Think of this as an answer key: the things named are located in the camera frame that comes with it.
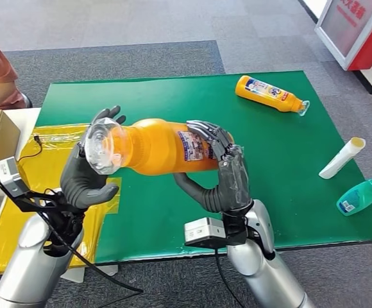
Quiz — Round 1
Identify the red and white display stand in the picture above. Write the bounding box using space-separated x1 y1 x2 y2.
314 0 372 95

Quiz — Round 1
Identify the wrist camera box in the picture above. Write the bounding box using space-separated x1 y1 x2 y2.
183 217 227 250
0 156 30 199

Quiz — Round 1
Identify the white tube bottle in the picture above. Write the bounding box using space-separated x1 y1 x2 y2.
318 137 367 180

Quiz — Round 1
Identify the green table mat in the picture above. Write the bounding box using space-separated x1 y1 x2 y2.
36 70 372 264

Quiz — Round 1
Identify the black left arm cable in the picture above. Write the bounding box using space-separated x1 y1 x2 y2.
39 211 144 308

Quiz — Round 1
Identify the white side table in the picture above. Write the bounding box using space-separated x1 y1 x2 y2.
0 107 42 257

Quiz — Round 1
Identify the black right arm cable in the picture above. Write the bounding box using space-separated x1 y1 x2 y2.
214 248 245 308

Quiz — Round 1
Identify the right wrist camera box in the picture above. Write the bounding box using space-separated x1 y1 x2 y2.
183 217 227 250

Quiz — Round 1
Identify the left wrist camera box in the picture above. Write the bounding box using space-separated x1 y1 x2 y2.
0 156 30 199

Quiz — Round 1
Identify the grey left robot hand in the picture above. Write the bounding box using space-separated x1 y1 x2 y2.
60 105 127 210

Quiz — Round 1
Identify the orange bottle with clear cap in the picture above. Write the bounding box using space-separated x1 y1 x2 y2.
84 117 235 176
235 75 311 117

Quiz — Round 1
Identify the thin black cable with plug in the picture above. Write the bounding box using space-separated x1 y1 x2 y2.
17 135 42 164

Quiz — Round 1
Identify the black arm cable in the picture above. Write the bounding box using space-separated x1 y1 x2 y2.
214 248 245 308
39 211 144 308

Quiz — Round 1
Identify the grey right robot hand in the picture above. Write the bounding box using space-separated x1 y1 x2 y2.
173 120 253 214

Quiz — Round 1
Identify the yellow plastic-wrapped flat box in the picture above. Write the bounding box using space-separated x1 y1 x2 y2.
0 123 122 277

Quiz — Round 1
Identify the teal plastic bottle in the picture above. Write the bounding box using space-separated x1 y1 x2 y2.
336 178 372 217

